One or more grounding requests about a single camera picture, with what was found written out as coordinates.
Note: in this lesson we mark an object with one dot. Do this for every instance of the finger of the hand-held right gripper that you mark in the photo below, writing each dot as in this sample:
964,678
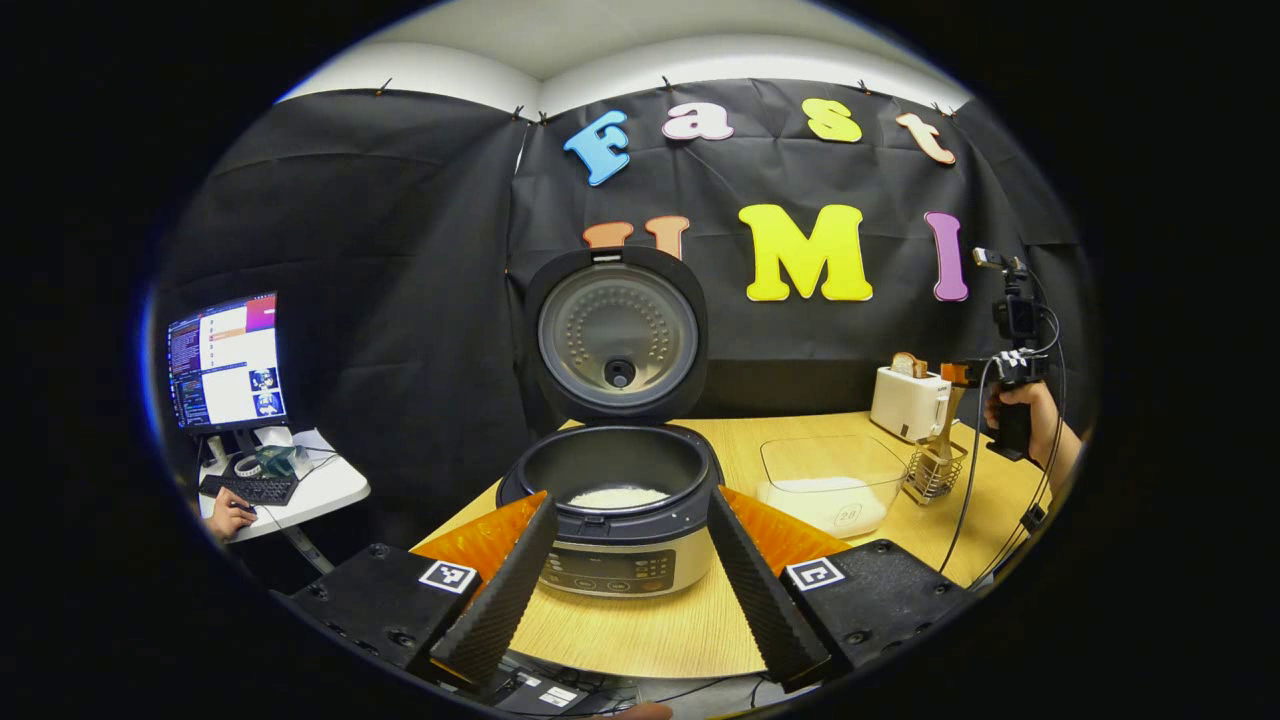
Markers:
968,373

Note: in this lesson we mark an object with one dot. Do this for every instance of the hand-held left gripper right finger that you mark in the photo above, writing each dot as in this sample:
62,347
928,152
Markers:
760,590

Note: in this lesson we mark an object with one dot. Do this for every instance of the white tape roll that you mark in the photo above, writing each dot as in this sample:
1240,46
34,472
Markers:
247,466

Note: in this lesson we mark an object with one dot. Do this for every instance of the clear plastic container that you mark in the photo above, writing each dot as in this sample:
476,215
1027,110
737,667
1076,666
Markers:
830,455

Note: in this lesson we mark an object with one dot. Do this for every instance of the white toaster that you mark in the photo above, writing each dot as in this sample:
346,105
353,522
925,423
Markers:
905,402

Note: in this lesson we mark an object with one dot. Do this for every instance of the white rice heap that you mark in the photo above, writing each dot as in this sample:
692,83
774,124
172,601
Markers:
618,497

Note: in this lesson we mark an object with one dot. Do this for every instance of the white side table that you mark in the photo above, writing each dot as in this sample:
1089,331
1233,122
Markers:
320,485

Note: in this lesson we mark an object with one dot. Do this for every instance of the black keyboard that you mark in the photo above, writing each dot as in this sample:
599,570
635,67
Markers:
250,490

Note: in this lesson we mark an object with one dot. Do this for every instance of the wooden spoon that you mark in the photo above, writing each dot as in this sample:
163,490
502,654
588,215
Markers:
945,440

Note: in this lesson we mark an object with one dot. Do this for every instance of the black backdrop cloth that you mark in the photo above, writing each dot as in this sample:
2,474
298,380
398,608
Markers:
400,260

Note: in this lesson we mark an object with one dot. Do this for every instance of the silver black rice cooker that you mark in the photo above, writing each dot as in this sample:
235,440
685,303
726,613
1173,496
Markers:
615,450

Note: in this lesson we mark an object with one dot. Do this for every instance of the toasted bread slice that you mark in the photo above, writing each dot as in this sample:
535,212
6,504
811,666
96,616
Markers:
908,364

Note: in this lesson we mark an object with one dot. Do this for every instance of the computer monitor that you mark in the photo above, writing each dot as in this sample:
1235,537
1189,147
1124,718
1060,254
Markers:
228,360

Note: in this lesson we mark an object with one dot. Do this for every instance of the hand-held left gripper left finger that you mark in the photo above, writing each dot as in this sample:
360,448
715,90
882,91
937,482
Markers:
505,590

